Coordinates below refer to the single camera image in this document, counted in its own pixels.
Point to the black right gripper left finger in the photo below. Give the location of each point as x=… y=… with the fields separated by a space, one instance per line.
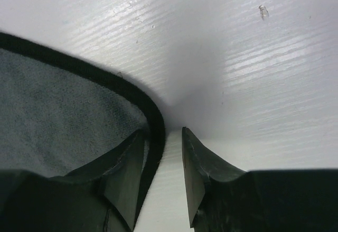
x=99 y=196

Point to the yellow and black towel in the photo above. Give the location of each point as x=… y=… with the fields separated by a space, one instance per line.
x=59 y=113

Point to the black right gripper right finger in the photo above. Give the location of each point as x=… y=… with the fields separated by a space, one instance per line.
x=222 y=197

